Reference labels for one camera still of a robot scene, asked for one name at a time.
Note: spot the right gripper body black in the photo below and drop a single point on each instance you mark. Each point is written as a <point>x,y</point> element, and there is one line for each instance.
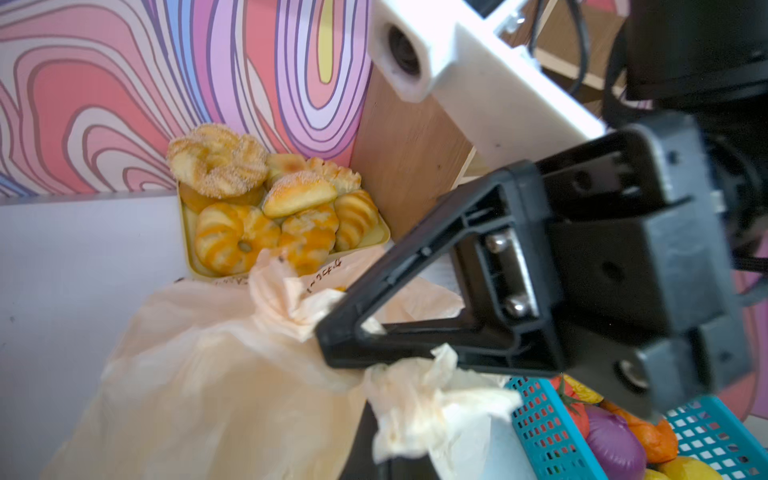
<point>657,224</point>

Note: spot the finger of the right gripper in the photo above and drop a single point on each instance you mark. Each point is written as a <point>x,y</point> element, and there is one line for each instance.
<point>476,274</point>

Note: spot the translucent beige plastic bag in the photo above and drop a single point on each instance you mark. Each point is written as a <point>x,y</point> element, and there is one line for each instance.
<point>227,381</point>

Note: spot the wooden shelf unit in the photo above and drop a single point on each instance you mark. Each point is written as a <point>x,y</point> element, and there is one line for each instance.
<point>409,154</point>

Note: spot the striped croissant bread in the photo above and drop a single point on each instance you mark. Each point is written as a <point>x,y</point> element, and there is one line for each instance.
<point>357,215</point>

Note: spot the red toy tomato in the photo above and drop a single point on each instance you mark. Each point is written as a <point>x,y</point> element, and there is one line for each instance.
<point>573,403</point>

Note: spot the teal plastic basket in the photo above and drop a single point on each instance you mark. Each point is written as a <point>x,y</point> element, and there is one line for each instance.
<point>705,428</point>

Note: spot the orange toy pumpkin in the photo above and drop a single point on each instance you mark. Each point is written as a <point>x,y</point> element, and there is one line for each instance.
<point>658,440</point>

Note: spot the oval bread bun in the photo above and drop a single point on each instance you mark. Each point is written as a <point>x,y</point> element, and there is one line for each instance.
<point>297,192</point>

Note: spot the purple toy onion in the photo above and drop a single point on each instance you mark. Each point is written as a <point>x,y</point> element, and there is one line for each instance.
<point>616,449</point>

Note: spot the yellow toy lemon right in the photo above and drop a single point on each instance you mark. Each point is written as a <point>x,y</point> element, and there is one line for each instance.
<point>686,468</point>

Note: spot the sugared bread roll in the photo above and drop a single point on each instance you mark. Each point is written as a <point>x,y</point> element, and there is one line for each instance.
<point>217,162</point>

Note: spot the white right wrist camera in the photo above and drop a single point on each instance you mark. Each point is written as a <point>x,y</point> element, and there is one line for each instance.
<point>495,94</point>

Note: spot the striped ring bread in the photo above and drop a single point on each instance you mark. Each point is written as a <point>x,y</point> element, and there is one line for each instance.
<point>229,238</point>

